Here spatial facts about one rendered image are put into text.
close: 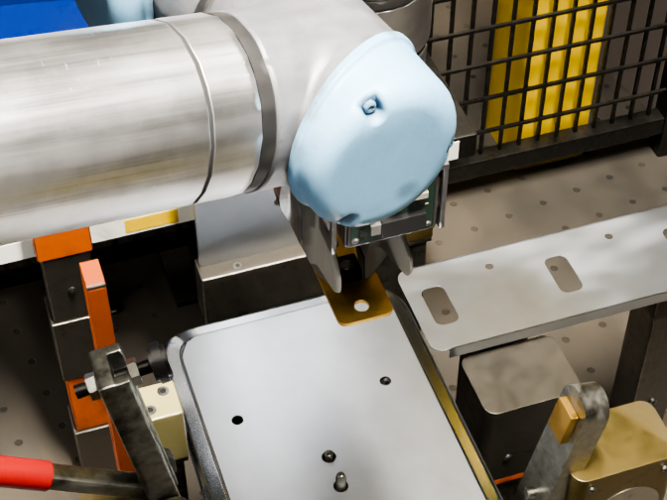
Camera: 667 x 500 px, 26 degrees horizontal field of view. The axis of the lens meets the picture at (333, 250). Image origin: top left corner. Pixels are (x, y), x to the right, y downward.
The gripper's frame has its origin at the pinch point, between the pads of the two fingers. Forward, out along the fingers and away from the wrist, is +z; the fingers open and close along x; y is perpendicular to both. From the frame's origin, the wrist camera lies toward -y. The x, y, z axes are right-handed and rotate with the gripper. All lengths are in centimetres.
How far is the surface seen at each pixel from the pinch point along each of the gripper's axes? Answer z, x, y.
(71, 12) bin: 14, -10, -50
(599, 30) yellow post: 37, 52, -58
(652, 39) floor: 127, 125, -153
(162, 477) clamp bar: 16.8, -14.3, 1.4
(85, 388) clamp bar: 6.7, -18.2, -0.2
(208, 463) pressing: 26.5, -9.5, -5.5
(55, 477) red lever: 15.1, -21.5, 0.2
